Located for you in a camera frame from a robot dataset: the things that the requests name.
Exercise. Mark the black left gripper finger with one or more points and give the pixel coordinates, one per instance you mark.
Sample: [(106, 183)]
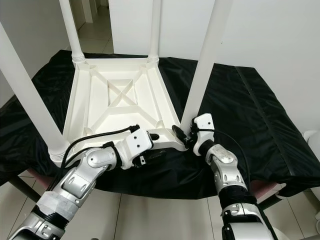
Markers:
[(154, 136)]

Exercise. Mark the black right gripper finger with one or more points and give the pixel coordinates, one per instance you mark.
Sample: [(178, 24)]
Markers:
[(178, 133)]

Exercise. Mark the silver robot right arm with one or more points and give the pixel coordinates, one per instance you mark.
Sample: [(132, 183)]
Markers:
[(225, 170)]

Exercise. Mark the black cloth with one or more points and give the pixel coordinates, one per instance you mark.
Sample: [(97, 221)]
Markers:
[(265, 115)]

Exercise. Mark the pink folding table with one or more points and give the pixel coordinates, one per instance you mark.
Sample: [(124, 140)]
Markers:
[(262, 187)]

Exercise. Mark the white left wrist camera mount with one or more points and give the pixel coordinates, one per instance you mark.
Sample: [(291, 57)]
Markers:
[(137, 145)]

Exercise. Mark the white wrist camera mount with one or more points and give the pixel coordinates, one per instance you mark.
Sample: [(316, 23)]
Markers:
[(137, 145), (204, 122)]

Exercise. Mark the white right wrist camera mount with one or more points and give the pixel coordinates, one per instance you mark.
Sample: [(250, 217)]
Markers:
[(204, 122)]

